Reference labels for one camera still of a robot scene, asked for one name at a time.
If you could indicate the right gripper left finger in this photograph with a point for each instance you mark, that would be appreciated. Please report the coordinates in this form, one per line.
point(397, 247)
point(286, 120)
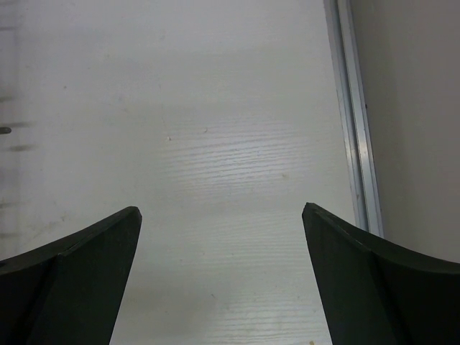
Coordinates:
point(70, 290)

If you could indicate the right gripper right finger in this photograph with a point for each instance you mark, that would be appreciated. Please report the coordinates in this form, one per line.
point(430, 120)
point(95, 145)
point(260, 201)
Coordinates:
point(376, 292)

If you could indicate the right aluminium rail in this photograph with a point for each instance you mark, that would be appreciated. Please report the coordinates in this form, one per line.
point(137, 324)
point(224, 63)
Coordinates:
point(353, 112)

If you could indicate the grey wire dish rack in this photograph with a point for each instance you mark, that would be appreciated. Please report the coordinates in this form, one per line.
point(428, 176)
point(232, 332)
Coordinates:
point(5, 130)

